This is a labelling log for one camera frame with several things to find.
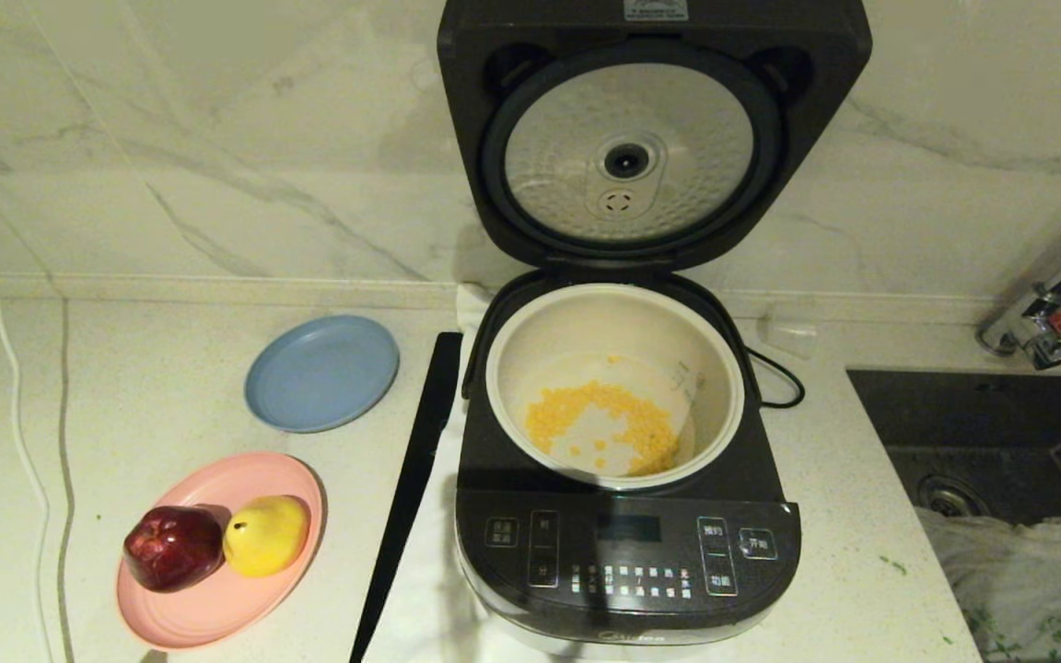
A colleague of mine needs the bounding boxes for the white inner pot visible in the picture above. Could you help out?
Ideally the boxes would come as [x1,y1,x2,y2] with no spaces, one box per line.
[485,283,746,490]

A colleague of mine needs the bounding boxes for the black power cord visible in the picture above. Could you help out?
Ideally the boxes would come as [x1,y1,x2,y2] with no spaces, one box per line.
[744,345,807,410]

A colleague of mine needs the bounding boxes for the chrome faucet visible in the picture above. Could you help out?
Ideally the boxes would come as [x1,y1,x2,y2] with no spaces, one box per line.
[973,210,1061,371]

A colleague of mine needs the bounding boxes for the yellow pear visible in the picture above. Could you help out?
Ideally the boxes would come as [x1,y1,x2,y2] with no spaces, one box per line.
[223,495,312,578]

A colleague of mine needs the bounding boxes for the black rice cooker base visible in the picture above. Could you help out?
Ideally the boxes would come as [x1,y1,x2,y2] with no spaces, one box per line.
[453,270,803,659]

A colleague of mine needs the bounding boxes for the long black flat strip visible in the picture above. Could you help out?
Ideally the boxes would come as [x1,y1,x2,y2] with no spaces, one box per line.
[349,331,465,663]

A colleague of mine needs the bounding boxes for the white green patterned cloth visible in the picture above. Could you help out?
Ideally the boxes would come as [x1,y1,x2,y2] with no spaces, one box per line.
[917,506,1061,663]

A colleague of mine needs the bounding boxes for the white cable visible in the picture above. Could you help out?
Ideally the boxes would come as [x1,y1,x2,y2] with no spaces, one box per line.
[0,161,59,663]

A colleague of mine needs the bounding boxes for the black rice cooker lid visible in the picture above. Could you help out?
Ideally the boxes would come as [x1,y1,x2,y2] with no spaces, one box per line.
[437,0,874,271]

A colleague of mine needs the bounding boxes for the blue plate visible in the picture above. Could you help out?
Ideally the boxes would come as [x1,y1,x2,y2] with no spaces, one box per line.
[245,315,401,434]

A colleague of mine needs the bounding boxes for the yellow corn kernels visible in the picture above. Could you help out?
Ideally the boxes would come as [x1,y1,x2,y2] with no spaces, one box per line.
[524,355,682,477]

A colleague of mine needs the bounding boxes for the pink plate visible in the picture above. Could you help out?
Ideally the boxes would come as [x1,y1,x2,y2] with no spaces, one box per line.
[115,451,327,651]

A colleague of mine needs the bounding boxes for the red apple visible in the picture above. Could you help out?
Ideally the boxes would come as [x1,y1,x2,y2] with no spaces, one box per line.
[123,506,225,593]

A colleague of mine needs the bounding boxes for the clear plastic cup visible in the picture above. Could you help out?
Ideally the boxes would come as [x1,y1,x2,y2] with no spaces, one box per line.
[756,313,819,360]

